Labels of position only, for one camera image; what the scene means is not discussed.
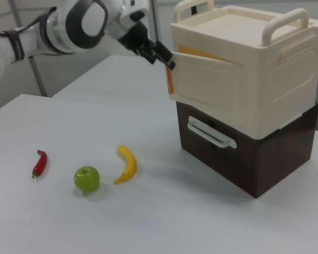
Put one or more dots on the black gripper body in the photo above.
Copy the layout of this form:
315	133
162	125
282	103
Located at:
133	37

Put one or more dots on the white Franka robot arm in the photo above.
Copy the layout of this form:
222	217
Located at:
79	26

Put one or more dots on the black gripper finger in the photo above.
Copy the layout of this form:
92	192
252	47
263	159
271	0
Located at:
165	56
149	54

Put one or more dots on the green toy apple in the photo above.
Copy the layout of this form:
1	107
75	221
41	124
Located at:
86	178

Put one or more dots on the dark brown wooden drawer box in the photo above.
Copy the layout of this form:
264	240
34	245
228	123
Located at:
275	164

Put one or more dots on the yellow toy banana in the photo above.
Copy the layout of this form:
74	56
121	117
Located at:
128	165

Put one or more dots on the grey metal frame pole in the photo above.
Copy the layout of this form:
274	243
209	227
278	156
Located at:
155	21

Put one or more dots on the red toy chili pepper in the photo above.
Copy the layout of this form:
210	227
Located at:
40	164

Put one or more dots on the cream plastic cabinet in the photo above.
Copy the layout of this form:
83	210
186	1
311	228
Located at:
275	74

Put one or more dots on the cream cabinet door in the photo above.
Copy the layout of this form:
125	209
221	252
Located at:
206	84

